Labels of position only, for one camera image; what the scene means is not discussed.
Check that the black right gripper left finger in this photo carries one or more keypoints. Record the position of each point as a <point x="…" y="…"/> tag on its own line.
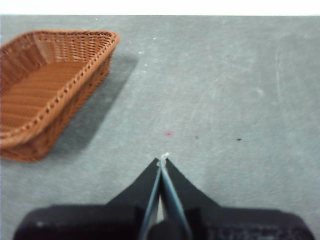
<point x="140" y="190"/>

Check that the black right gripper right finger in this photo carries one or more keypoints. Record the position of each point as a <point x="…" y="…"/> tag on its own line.
<point x="185" y="190"/>

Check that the brown wicker basket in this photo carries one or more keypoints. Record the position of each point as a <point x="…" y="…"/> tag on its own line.
<point x="45" y="85"/>

